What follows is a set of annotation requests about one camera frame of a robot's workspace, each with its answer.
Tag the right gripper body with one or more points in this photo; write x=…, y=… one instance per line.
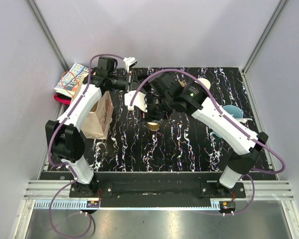
x=156, y=107

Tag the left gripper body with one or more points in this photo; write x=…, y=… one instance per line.
x=130, y=79

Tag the single paper coffee cup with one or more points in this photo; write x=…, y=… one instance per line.
x=153, y=126

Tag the paper takeout bag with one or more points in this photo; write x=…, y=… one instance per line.
x=96, y=124

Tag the red cloth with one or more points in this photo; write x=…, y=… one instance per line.
x=62, y=99

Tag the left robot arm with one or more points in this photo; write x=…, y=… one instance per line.
x=64, y=138

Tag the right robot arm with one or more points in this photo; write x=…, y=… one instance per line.
x=160, y=93

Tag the black coffee lid stack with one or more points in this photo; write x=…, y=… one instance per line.
x=141, y=78

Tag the paper cup stack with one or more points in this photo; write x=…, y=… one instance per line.
x=205, y=82

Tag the blue plastic cup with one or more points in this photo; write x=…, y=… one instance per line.
x=234, y=111

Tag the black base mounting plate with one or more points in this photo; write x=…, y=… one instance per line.
x=136, y=191

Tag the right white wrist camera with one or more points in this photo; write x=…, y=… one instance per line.
x=139, y=101

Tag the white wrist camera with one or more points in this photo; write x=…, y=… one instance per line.
x=129, y=62
x=139, y=101

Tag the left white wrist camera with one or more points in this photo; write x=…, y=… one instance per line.
x=129, y=62

